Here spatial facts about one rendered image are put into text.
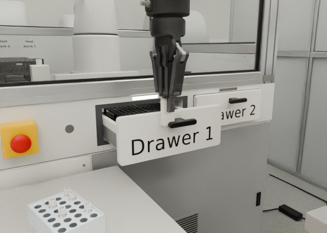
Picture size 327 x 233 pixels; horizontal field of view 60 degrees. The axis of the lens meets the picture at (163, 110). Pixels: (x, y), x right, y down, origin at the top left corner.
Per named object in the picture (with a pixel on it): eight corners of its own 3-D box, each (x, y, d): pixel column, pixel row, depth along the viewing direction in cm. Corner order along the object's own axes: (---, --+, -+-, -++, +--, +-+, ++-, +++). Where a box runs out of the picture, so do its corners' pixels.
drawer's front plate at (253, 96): (259, 118, 104) (262, 89, 102) (196, 130, 90) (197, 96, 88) (256, 117, 106) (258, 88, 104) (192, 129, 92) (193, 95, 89)
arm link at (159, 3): (202, -13, 58) (177, -6, 65) (151, -20, 52) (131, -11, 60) (201, 18, 59) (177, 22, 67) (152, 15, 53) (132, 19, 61)
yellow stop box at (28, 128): (40, 154, 64) (36, 123, 63) (3, 160, 61) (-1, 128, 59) (37, 147, 68) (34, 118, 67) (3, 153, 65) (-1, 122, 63)
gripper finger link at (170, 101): (172, 88, 63) (179, 90, 61) (172, 111, 64) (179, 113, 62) (166, 89, 62) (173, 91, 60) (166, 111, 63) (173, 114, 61)
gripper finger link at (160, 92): (158, 45, 61) (155, 45, 62) (158, 97, 63) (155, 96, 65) (174, 45, 63) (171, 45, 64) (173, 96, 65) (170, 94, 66)
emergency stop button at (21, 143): (32, 152, 61) (30, 134, 60) (11, 155, 59) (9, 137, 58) (31, 148, 64) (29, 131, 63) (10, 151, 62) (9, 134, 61)
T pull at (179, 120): (197, 124, 67) (197, 118, 67) (170, 129, 63) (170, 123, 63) (188, 121, 70) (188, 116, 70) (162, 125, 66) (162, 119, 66)
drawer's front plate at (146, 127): (220, 144, 77) (222, 104, 75) (119, 166, 63) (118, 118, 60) (216, 142, 78) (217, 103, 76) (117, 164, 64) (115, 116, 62)
